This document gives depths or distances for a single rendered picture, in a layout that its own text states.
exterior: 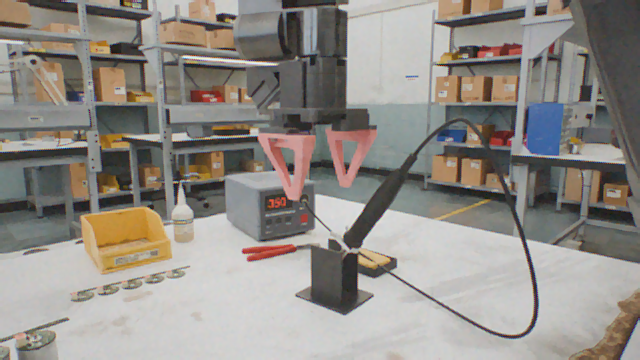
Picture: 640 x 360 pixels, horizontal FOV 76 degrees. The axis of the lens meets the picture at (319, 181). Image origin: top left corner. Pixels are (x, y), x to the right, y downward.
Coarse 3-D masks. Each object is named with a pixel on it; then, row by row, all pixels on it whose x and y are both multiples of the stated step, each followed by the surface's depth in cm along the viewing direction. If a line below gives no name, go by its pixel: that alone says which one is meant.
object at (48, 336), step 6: (42, 330) 31; (48, 330) 31; (30, 336) 30; (42, 336) 30; (48, 336) 30; (54, 336) 30; (30, 342) 29; (36, 342) 29; (42, 342) 29; (48, 342) 29; (18, 348) 28; (24, 348) 28; (30, 348) 28; (36, 348) 29
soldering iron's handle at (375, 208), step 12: (408, 168) 41; (396, 180) 41; (384, 192) 42; (396, 192) 42; (372, 204) 43; (384, 204) 43; (360, 216) 45; (372, 216) 43; (360, 228) 45; (372, 228) 45; (348, 240) 46; (360, 240) 45
